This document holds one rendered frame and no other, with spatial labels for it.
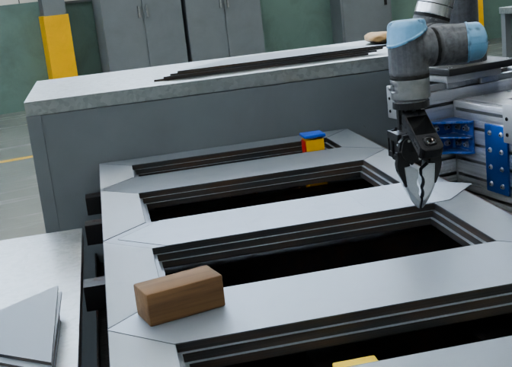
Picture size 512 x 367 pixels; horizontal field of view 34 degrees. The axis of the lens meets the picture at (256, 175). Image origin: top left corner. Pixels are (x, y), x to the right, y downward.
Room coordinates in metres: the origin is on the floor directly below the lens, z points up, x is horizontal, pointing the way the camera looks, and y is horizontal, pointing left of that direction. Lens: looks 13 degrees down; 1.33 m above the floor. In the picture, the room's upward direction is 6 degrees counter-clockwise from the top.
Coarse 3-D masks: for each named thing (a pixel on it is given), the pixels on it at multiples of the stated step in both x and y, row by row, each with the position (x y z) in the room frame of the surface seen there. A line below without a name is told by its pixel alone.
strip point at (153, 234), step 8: (152, 224) 1.65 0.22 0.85; (160, 224) 1.64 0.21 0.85; (136, 232) 1.60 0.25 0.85; (144, 232) 1.59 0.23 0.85; (152, 232) 1.59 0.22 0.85; (160, 232) 1.58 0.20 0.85; (120, 240) 1.56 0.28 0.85; (128, 240) 1.55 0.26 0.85; (136, 240) 1.55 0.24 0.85; (144, 240) 1.54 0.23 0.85; (152, 240) 1.54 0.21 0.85; (160, 240) 1.53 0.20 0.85
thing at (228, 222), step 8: (200, 216) 1.66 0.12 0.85; (208, 216) 1.66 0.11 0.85; (216, 216) 1.65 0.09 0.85; (224, 216) 1.65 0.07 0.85; (232, 216) 1.64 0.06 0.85; (240, 216) 1.63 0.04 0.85; (208, 224) 1.60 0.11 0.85; (216, 224) 1.60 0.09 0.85; (224, 224) 1.59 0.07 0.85; (232, 224) 1.58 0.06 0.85; (240, 224) 1.58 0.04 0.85; (208, 232) 1.55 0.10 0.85; (216, 232) 1.54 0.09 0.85; (224, 232) 1.53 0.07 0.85; (232, 232) 1.53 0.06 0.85; (240, 232) 1.52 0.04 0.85; (248, 232) 1.52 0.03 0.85
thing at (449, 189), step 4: (436, 184) 1.71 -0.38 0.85; (440, 184) 1.71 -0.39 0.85; (444, 184) 1.70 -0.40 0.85; (448, 184) 1.70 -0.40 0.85; (452, 184) 1.70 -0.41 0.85; (456, 184) 1.69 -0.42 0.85; (436, 188) 1.68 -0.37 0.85; (440, 188) 1.68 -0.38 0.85; (444, 188) 1.67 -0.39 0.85; (448, 188) 1.67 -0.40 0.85; (452, 188) 1.67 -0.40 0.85; (456, 188) 1.66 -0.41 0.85; (460, 188) 1.66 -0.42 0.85; (436, 192) 1.65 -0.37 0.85; (440, 192) 1.65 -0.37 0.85; (444, 192) 1.64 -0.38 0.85; (448, 192) 1.64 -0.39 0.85; (452, 192) 1.64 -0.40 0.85; (456, 192) 1.64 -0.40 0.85; (460, 192) 1.63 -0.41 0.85; (444, 196) 1.61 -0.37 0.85; (448, 196) 1.61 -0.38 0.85; (452, 196) 1.61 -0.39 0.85
